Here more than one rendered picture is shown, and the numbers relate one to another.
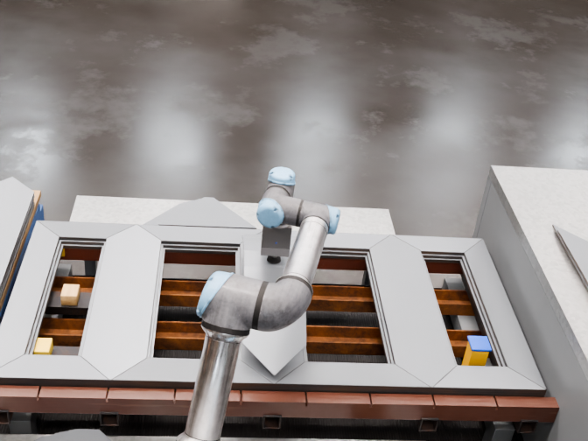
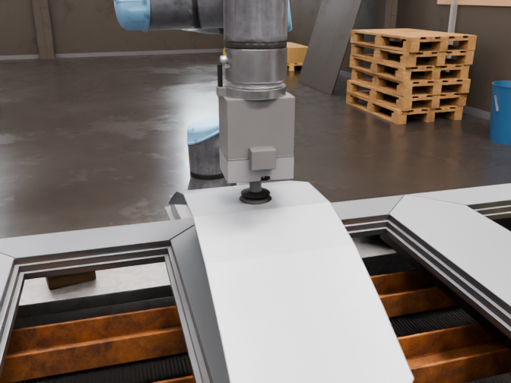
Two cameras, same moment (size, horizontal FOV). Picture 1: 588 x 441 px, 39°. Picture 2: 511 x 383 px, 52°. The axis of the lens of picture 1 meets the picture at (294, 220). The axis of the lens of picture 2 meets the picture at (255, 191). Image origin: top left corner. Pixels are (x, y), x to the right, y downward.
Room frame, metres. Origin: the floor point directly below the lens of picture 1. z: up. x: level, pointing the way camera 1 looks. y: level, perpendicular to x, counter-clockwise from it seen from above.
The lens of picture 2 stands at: (2.64, -0.05, 1.27)
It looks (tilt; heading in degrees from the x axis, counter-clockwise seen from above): 21 degrees down; 171
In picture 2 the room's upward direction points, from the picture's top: straight up
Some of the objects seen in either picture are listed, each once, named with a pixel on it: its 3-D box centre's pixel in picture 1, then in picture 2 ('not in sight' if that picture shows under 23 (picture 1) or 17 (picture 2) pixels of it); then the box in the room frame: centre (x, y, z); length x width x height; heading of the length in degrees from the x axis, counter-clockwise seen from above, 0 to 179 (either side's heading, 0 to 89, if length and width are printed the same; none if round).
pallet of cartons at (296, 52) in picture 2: not in sight; (282, 55); (-6.98, 1.91, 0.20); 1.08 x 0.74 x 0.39; 10
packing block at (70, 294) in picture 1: (70, 294); not in sight; (2.00, 0.67, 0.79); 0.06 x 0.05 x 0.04; 7
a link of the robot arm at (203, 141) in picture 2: not in sight; (211, 144); (1.27, 0.04, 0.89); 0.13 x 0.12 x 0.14; 81
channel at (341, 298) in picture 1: (264, 296); not in sight; (2.21, 0.07, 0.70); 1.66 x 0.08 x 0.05; 97
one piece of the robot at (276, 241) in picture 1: (277, 231); (255, 131); (2.01, 0.04, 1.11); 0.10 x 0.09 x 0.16; 4
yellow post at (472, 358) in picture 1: (472, 369); not in sight; (1.88, -0.58, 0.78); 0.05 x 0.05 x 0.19; 7
